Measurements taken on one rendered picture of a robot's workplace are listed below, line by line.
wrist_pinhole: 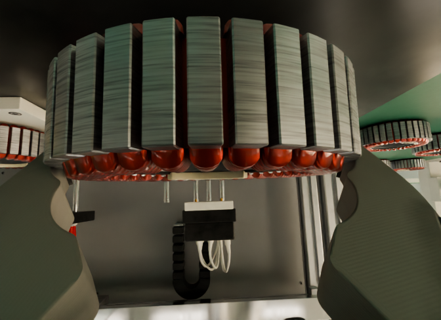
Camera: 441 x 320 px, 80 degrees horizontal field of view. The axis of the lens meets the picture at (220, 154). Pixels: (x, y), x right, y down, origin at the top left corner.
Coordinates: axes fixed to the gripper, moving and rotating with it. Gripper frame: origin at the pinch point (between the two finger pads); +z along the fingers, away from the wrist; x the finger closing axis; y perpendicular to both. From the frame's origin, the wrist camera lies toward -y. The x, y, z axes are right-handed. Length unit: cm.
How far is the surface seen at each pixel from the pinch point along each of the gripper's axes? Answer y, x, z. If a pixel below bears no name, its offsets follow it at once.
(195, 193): 23.3, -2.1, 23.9
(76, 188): 22.3, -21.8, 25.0
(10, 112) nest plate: 4.0, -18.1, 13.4
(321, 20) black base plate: -4.3, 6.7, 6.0
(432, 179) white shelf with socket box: 54, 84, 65
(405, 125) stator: 12.5, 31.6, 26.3
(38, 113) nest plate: 4.9, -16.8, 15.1
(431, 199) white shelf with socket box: 61, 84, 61
